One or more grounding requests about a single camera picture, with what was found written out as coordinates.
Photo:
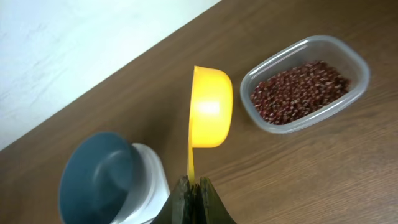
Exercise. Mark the teal blue bowl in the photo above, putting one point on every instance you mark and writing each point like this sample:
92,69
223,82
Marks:
96,180

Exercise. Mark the yellow plastic measuring scoop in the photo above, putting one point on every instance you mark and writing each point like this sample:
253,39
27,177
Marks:
211,109

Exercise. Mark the white digital kitchen scale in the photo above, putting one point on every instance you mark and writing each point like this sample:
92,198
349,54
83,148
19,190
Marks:
149,190

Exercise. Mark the clear plastic container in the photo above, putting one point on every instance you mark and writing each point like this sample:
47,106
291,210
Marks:
318,47

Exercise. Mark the red beans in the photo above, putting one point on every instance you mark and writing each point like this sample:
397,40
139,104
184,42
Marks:
298,92

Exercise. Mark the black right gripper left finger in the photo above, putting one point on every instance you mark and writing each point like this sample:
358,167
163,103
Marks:
178,208

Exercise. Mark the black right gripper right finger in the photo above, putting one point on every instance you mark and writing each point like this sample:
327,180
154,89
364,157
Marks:
209,208

